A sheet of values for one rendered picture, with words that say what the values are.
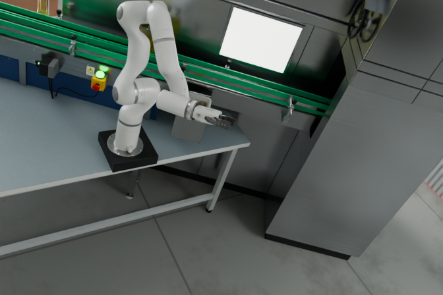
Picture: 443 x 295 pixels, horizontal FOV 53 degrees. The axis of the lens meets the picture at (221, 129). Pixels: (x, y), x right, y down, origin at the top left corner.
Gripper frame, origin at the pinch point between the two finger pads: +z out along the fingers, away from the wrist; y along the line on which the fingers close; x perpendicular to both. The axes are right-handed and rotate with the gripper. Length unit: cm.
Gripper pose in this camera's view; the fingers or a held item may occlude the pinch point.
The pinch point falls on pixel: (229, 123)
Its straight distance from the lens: 179.6
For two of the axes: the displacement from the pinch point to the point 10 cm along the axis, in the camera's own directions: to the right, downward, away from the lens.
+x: -3.0, 9.3, 2.3
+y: 2.3, -1.6, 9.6
